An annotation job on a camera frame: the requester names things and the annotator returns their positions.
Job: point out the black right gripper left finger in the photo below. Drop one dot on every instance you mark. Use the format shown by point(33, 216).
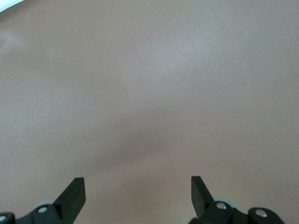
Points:
point(72, 200)

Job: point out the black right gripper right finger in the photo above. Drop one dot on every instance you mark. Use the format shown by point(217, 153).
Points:
point(201, 200)

